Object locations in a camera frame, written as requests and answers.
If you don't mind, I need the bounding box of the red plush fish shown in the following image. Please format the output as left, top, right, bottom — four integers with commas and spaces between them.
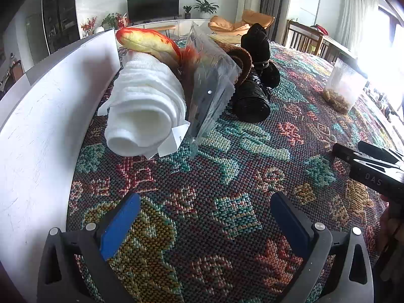
116, 28, 203, 70

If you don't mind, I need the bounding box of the grey curtain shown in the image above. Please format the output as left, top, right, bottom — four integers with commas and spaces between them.
260, 0, 285, 41

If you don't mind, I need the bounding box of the clear plastic container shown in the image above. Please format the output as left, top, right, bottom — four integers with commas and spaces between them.
322, 57, 368, 115

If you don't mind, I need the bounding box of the patterned woven blanket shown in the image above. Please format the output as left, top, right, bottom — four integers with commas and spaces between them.
66, 35, 404, 303

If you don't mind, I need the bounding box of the white storage box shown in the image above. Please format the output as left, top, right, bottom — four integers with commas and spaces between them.
0, 28, 122, 303

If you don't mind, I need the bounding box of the orange lounge chair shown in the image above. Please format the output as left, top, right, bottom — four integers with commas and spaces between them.
208, 9, 275, 35

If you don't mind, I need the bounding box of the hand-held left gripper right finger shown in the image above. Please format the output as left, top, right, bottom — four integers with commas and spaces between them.
271, 191, 374, 303

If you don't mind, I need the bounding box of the wooden sideboard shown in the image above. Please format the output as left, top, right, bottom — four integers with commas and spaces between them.
0, 60, 24, 92

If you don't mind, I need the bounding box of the black television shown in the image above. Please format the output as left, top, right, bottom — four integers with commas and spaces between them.
127, 0, 180, 22

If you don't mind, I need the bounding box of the person's right hand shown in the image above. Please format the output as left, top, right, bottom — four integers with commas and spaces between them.
377, 192, 404, 261

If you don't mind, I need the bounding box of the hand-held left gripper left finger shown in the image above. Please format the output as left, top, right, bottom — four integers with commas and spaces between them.
37, 192, 141, 303

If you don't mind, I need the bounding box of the clear plastic bag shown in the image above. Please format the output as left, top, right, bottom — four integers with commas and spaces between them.
185, 23, 242, 152

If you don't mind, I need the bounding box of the white sheer curtain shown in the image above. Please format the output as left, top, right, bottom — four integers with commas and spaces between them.
335, 0, 379, 57

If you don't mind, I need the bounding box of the white rolled towel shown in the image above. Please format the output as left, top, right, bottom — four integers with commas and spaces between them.
97, 51, 190, 158

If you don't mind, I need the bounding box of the red flower bouquet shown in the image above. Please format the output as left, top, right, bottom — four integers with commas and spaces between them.
80, 17, 98, 35

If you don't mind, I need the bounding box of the white paper card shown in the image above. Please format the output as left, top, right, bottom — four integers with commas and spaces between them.
158, 123, 190, 158

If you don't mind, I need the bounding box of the black glass cabinet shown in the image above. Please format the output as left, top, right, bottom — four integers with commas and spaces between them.
42, 0, 79, 54

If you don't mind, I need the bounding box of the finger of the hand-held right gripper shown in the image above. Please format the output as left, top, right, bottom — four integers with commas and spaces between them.
358, 140, 404, 165
332, 143, 389, 172

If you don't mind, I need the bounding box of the large green potted plant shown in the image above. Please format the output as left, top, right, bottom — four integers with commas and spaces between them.
193, 0, 220, 19

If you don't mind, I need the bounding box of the brown woven item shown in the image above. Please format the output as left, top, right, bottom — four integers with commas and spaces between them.
218, 42, 255, 86

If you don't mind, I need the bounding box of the black shiny bag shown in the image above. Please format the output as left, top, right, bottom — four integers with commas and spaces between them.
229, 69, 272, 123

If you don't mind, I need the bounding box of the wooden bench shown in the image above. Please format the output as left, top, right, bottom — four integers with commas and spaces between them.
151, 24, 175, 37

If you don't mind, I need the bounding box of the bushy green potted plant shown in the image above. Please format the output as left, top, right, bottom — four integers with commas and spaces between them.
102, 13, 122, 30

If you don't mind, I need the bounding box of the white television console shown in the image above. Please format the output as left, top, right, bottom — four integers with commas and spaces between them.
79, 17, 215, 38

